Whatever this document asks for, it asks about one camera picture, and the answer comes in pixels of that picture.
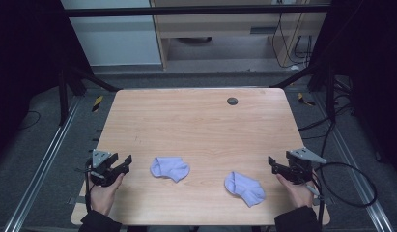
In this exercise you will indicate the aluminium floor rail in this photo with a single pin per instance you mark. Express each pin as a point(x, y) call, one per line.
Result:
point(41, 167)
point(357, 174)

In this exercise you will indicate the white cabinet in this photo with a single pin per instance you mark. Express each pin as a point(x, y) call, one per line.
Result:
point(115, 35)

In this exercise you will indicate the light purple sock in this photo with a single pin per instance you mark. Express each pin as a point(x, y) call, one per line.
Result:
point(246, 190)
point(170, 168)

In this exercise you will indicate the grey tape piece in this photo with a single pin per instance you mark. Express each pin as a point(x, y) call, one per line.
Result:
point(77, 199)
point(328, 201)

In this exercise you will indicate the person's left hand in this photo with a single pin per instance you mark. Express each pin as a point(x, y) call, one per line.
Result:
point(104, 196)

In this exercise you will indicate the person's right hand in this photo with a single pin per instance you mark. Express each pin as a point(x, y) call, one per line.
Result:
point(297, 193)

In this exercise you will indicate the black frame stand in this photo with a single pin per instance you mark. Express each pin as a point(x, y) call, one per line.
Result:
point(63, 96)
point(330, 96)

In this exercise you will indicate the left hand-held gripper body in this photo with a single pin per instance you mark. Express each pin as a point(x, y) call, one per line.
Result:
point(101, 167)

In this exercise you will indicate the yellow black hazard tape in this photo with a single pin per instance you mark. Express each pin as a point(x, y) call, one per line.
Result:
point(97, 103)
point(305, 100)

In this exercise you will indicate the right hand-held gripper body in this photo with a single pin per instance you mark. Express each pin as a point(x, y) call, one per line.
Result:
point(299, 166)

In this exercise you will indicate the light wooden desk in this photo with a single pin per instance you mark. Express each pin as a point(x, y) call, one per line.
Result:
point(218, 29)

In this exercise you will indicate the black frame crossbar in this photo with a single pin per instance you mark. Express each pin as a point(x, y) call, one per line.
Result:
point(192, 10)

